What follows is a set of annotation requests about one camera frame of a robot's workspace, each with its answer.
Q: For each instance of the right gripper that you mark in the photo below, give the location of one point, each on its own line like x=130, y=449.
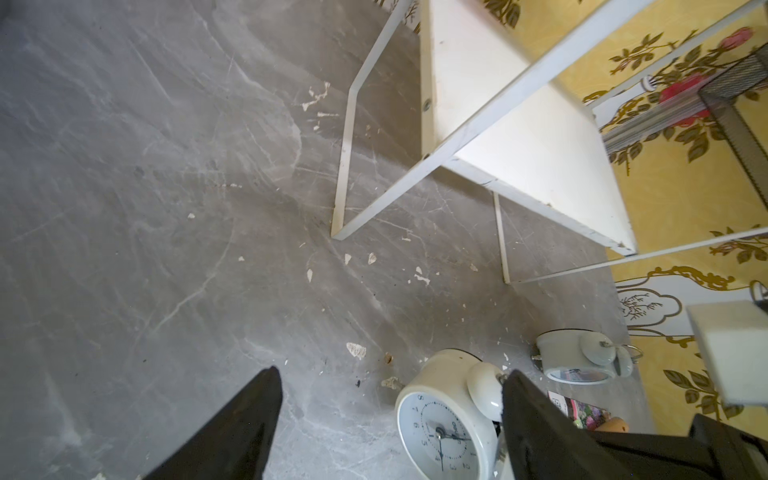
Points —
x=710, y=450

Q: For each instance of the green garden hand fork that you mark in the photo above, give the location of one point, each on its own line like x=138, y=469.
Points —
x=614, y=425

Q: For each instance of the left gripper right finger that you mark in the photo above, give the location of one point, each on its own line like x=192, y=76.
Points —
x=541, y=442

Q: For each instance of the white twin-bell clock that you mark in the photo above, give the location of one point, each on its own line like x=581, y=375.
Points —
x=448, y=416
x=583, y=357

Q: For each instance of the black wire mesh basket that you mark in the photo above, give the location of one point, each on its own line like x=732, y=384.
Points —
x=720, y=97

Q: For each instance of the floral seed packet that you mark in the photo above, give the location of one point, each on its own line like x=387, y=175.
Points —
x=582, y=415

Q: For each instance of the white two-tier shelf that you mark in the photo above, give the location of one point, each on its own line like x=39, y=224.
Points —
x=588, y=114

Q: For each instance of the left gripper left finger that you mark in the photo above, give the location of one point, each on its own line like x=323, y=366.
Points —
x=236, y=442

